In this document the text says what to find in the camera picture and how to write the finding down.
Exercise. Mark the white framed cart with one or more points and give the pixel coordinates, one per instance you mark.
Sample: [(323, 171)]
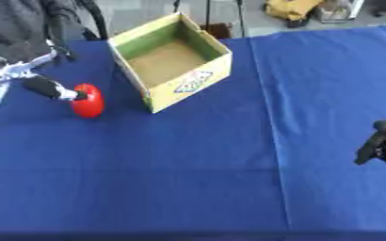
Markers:
[(339, 10)]

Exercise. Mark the black tripod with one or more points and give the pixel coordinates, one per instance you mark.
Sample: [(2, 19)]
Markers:
[(208, 12)]

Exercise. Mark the yellow bag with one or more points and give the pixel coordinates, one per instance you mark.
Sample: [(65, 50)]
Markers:
[(291, 8)]

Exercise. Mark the brown box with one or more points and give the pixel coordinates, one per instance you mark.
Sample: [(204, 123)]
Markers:
[(219, 30)]

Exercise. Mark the tan cardboard box green inside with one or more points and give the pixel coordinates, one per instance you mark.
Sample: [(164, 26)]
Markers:
[(167, 61)]

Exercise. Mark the red round toy tomato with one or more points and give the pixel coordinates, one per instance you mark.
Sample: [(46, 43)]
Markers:
[(88, 102)]

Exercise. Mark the person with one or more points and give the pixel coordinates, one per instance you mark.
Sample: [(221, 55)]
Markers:
[(15, 19)]

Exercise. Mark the black chair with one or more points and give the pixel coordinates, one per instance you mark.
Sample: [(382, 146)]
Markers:
[(94, 19)]

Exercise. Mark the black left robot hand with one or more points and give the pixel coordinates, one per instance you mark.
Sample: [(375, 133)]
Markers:
[(41, 85)]

